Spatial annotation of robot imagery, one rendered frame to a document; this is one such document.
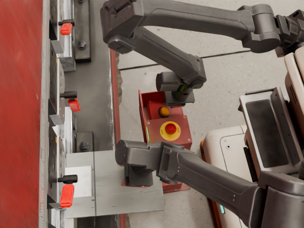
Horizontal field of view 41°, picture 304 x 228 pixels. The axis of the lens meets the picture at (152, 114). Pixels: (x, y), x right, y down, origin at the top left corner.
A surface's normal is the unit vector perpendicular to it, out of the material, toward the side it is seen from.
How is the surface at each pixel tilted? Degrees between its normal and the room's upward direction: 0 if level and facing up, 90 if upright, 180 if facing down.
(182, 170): 68
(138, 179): 30
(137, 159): 37
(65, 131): 0
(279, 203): 42
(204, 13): 24
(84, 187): 0
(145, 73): 0
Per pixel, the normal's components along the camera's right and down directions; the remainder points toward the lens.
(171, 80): 0.18, -0.36
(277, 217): -0.62, -0.08
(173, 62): 0.18, 0.91
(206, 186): -0.92, -0.15
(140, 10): 0.42, -0.36
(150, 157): 0.49, 0.11
